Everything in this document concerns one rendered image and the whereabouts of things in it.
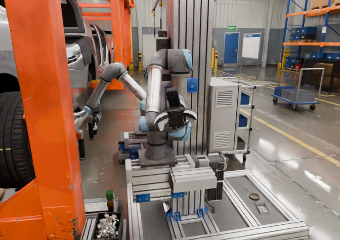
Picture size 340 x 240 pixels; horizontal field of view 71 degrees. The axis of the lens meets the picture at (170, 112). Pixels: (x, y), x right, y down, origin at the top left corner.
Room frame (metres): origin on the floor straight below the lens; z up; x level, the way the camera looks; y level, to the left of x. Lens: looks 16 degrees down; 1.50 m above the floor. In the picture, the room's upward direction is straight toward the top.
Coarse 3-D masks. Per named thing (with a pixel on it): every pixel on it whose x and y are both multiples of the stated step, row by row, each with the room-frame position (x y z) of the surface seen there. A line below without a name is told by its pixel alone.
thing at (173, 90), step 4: (168, 88) 0.93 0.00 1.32; (172, 88) 0.92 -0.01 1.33; (176, 88) 0.92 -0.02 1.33; (168, 92) 0.91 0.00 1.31; (172, 92) 0.91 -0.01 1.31; (176, 92) 0.91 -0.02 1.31; (168, 96) 0.92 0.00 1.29; (172, 96) 0.92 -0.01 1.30; (176, 96) 0.92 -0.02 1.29; (168, 100) 0.94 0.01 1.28; (172, 100) 0.93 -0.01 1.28; (176, 100) 0.93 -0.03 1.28; (172, 104) 0.95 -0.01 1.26; (176, 104) 0.95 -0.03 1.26; (180, 104) 0.95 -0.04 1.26
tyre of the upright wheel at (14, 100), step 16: (0, 96) 1.49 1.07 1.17; (16, 96) 1.50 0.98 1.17; (0, 112) 1.36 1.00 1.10; (16, 112) 1.37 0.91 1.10; (0, 128) 1.29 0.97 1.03; (16, 128) 1.30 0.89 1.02; (0, 144) 1.26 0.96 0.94; (16, 144) 1.27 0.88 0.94; (0, 160) 1.24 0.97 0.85; (16, 160) 1.25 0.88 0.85; (0, 176) 1.26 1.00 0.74; (16, 176) 1.27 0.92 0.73; (32, 176) 1.32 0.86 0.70
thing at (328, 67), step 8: (304, 64) 8.61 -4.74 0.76; (312, 64) 8.26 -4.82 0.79; (320, 64) 7.93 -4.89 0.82; (328, 64) 7.63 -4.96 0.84; (336, 64) 7.43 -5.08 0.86; (304, 72) 8.55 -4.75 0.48; (312, 72) 8.20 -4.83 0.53; (320, 72) 7.88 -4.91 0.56; (328, 72) 7.58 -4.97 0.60; (336, 72) 7.44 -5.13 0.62; (304, 80) 8.50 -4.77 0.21; (312, 80) 8.15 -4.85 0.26; (320, 80) 7.83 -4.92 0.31; (328, 80) 7.53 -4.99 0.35; (336, 80) 7.46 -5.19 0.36; (328, 88) 7.48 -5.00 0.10; (336, 88) 7.47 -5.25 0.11
